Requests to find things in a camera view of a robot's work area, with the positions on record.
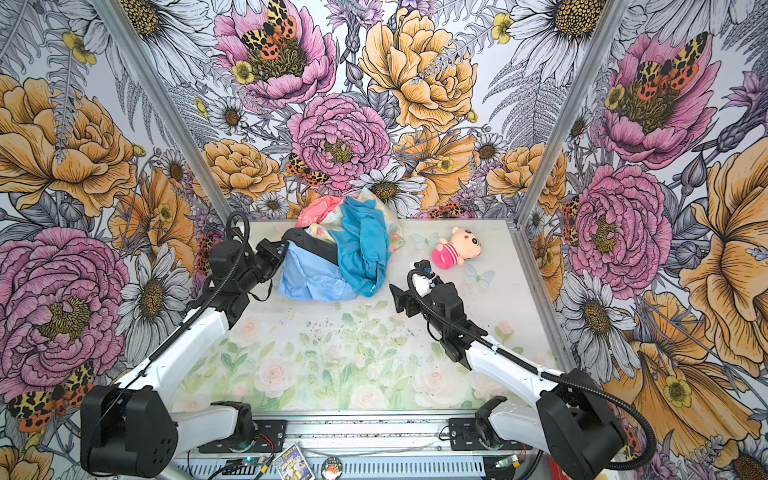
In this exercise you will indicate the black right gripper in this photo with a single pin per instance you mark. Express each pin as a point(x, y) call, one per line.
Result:
point(410, 297)

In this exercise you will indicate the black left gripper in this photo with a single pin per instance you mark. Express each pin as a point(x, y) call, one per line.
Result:
point(267, 247)

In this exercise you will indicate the light blue shirt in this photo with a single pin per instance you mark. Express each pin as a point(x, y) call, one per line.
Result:
point(309, 277)

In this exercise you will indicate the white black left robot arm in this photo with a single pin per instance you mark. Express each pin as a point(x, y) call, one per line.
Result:
point(127, 428)

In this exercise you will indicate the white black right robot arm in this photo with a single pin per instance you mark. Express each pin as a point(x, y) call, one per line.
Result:
point(565, 415)

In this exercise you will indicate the pastel floral patterned cloth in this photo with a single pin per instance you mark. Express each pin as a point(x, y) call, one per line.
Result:
point(334, 220)

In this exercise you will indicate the pink cloth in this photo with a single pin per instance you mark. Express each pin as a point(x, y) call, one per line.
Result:
point(317, 210)

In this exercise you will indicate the teal cloth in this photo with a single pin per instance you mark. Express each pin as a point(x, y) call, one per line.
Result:
point(362, 246)

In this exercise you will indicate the pink plush pig toy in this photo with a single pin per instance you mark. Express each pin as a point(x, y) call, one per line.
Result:
point(462, 246)

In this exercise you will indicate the round badge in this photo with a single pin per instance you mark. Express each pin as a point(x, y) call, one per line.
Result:
point(332, 469)

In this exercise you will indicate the colourful card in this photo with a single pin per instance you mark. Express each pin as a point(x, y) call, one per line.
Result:
point(291, 464)

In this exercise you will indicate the black strap bag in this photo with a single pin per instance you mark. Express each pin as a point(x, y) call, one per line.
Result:
point(303, 240)

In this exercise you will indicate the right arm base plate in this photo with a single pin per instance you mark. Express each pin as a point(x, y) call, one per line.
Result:
point(464, 435)

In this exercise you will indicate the aluminium front rail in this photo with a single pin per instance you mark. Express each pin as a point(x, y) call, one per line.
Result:
point(374, 444)

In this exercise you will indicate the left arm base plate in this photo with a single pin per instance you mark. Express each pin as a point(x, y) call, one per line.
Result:
point(263, 436)

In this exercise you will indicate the aluminium corner post left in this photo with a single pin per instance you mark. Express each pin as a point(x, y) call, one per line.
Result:
point(138, 58)

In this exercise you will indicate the aluminium corner post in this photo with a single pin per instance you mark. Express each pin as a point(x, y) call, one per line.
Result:
point(606, 30)
point(138, 58)

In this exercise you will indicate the aluminium corner post right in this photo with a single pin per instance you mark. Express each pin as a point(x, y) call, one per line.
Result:
point(606, 30)

